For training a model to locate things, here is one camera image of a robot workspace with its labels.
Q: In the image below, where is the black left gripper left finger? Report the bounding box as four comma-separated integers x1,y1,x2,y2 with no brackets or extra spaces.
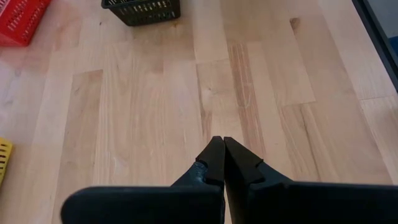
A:
60,136,226,224

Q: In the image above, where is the black aluminium table frame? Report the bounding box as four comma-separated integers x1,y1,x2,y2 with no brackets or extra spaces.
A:
351,0,398,93

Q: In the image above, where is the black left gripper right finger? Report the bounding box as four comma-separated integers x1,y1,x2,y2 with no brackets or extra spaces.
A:
223,136,398,224

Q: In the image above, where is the black plastic basket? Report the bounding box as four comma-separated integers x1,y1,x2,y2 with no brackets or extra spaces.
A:
101,0,182,27

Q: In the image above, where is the red plastic basket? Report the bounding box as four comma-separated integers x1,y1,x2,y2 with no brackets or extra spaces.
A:
0,0,52,47

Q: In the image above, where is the yellow plastic basket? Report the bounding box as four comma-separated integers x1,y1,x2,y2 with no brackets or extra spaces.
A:
0,137,14,187

